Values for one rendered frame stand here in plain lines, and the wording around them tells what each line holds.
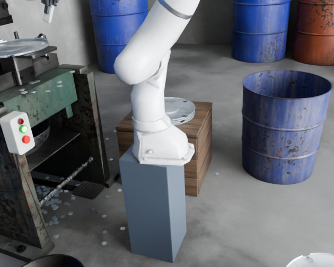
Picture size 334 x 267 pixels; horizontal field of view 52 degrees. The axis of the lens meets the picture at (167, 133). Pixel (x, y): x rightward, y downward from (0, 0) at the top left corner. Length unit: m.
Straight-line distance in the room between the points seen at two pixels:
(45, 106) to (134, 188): 0.51
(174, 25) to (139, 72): 0.16
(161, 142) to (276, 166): 0.81
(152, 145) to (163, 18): 0.41
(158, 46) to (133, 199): 0.57
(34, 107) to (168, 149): 0.58
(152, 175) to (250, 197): 0.70
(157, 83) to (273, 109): 0.69
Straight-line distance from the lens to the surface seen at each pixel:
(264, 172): 1.83
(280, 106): 1.63
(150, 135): 1.14
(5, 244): 1.66
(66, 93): 1.57
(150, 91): 1.11
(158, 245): 1.39
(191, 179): 1.68
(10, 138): 1.25
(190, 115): 1.66
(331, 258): 1.19
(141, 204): 1.28
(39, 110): 1.46
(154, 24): 1.01
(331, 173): 2.02
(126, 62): 1.00
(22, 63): 1.47
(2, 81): 1.45
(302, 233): 1.61
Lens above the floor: 1.08
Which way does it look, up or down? 28 degrees down
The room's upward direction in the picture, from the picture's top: 4 degrees counter-clockwise
